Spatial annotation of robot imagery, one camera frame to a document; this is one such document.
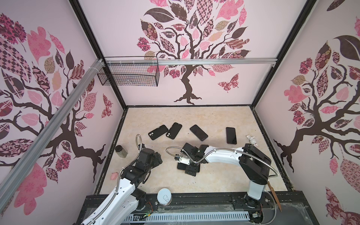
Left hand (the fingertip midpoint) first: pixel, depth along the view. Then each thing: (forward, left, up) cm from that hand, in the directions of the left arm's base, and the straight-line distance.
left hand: (156, 159), depth 82 cm
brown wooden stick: (-18, -67, -6) cm, 70 cm away
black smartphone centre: (+23, -30, -9) cm, 39 cm away
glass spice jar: (+6, +23, 0) cm, 23 cm away
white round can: (-19, -7, -2) cm, 20 cm away
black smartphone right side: (+21, -52, -6) cm, 56 cm away
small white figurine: (+16, -65, -5) cm, 67 cm away
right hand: (0, -20, -7) cm, 21 cm away
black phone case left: (+26, +3, -8) cm, 27 cm away
